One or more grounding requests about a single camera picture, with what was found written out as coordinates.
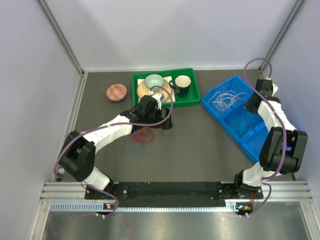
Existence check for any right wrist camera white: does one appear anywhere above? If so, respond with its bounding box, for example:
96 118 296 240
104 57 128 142
266 77 279 97

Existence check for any white cable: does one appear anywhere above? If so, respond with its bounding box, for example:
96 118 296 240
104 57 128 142
208 90 252 112

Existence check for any grey slotted cable duct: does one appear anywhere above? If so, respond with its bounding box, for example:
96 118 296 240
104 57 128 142
50 202 239 213

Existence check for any peach ceramic plate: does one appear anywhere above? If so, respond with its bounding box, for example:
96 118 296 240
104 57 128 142
137 79 173 103

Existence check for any red cable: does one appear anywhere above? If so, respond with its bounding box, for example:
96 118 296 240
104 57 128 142
130 126 155 145

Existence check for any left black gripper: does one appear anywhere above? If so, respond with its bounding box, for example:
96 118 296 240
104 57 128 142
144 106 172 130

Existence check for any blue plastic divided bin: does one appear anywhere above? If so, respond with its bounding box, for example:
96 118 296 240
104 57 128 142
201 75 268 163

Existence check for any dark green mug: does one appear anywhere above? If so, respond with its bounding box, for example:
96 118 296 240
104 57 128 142
169 75 191 98

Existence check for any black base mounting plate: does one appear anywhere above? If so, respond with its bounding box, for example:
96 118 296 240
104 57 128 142
84 181 265 208

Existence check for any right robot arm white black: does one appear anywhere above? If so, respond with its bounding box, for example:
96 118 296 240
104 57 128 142
233 79 308 198

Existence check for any green plastic tray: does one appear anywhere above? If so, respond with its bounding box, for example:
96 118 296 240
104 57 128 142
132 68 201 108

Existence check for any red patterned small bowl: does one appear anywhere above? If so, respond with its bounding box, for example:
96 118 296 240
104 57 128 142
106 83 128 102

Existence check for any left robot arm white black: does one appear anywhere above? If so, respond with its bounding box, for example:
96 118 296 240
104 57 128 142
57 93 172 199

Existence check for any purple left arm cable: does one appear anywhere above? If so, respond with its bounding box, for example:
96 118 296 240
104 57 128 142
52 85 175 218

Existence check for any light blue ceramic bowl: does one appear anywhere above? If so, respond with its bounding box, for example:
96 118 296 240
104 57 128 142
144 74 165 89

